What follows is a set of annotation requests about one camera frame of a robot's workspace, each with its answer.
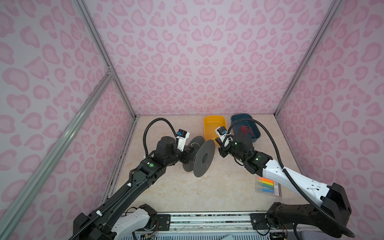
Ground dark grey cable spool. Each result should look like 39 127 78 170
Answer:
183 136 216 178

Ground yellow plastic tray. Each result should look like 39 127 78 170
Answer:
204 116 227 146

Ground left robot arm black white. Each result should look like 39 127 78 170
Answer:
71 136 198 240

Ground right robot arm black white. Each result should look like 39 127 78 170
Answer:
216 132 355 238

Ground teal plastic tray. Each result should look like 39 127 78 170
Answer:
231 114 261 143

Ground pack of coloured markers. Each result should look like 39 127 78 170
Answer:
256 177 282 198

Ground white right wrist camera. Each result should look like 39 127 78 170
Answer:
215 126 232 148

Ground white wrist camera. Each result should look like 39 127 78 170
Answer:
215 126 232 148
176 129 190 152

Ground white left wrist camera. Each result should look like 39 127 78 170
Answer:
176 129 190 152

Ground red thin cable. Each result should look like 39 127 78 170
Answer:
239 125 255 139

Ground black left corrugated cable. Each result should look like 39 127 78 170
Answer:
67 117 179 240

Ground black corrugated cable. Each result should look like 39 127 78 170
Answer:
67 117 179 240
226 117 355 238

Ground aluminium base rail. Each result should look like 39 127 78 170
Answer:
80 209 343 240

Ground right aluminium corner post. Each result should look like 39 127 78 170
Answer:
274 0 345 118

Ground black right corrugated cable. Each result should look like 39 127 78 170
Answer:
226 117 355 238

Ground diagonal aluminium frame bar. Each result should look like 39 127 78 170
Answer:
1 71 115 240

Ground aluminium corner frame post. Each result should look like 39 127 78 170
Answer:
73 0 137 120

